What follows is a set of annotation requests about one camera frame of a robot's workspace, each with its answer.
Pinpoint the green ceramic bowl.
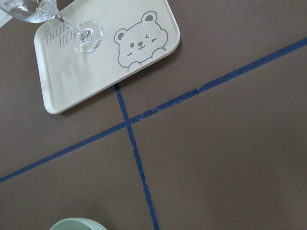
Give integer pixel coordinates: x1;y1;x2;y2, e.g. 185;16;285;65
50;218;107;230

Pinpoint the clear wine glass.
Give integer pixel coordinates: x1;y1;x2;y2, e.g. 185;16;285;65
0;0;103;54

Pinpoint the cream bear tray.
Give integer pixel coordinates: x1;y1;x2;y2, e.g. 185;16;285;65
34;0;180;114

